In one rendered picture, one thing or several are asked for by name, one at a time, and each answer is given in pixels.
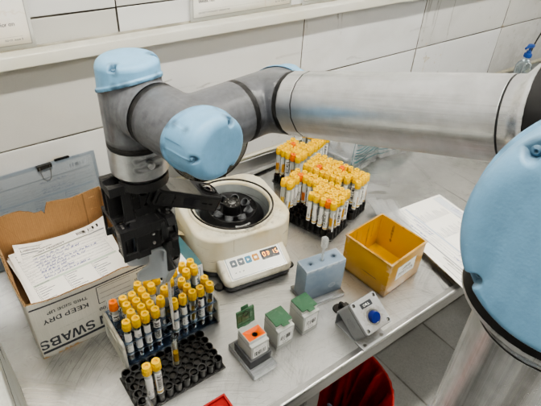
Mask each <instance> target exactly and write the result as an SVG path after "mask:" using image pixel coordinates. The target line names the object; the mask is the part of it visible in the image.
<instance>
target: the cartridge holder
mask: <svg viewBox="0 0 541 406"><path fill-rule="evenodd" d="M229 349H230V350H231V352H232V353H233V354H234V356H235V357H236V358H237V360H238V361H239V362H240V364H242V365H243V367H244V368H245V369H246V371H247V372H248V373H249V375H250V376H251V377H252V379H253V380H254V381H255V380H256V379H259V378H260V377H262V376H263V375H265V374H266V373H268V372H269V371H272V370H273V369H275V368H276V367H277V365H278V363H277V362H276V361H275V360H274V359H273V357H272V356H271V349H270V348H269V347H268V351H266V352H264V353H263V354H260V355H259V356H258V357H256V358H254V359H252V360H250V358H249V357H248V356H247V355H246V353H245V352H244V351H243V349H242V348H241V347H240V346H239V345H238V343H237V340H235V341H234V342H231V343H230V344H229Z"/></svg>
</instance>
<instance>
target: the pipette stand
mask: <svg viewBox="0 0 541 406"><path fill-rule="evenodd" d="M321 255H322V253H320V254H318V255H313V256H311V257H308V258H306V259H301V260H299V261H297V268H296V275H295V284H294V285H292V286H291V290H292V291H293V292H294V293H295V295H296V296H299V295H301V294H303V293H304V292H306V293H307V294H308V295H309V296H310V297H311V298H312V299H313V300H314V301H315V302H316V303H317V305H321V304H323V303H325V302H327V301H330V300H333V299H335V298H337V297H340V296H343V295H344V294H345V293H344V291H343V290H342V289H341V284H342V279H343V275H344V270H345V263H346V258H345V257H344V256H343V254H342V253H340V252H339V250H338V249H336V248H334V249H331V250H329V251H325V252H324V260H323V261H321Z"/></svg>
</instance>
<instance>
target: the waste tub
mask: <svg viewBox="0 0 541 406"><path fill-rule="evenodd" d="M345 236H346V240H345V249H344V253H343V256H344V257H345V258H346V263H345V270H347V271H348V272H350V273H351V274H352V275H354V276H355V277H357V278H358V279H359V280H360V281H361V282H363V283H364V284H366V285H367V286H368V287H370V288H371V289H373V290H374V291H375V292H376V293H377V294H379V295H380V296H382V297H384V296H386V295H387V294H388V293H390V292H391V291H393V290H394V289H395V288H397V287H398V286H399V285H400V284H402V283H403V282H405V281H406V280H408V279H409V278H410V277H412V276H413V275H414V274H415V273H416V272H417V271H418V268H419V264H420V260H421V258H422V255H423V251H424V248H425V246H426V243H428V241H427V240H425V239H424V238H421V237H420V236H418V235H417V234H415V233H414V232H412V231H410V230H409V229H408V228H406V227H404V226H402V225H401V224H399V223H397V222H396V221H395V220H393V219H391V218H390V217H387V216H386V215H385V214H384V213H380V214H379V215H378V216H376V217H374V218H372V219H371V220H369V221H368V222H366V223H364V224H362V225H361V226H359V227H358V228H356V229H354V230H352V231H350V232H349V233H347V234H346V235H345Z"/></svg>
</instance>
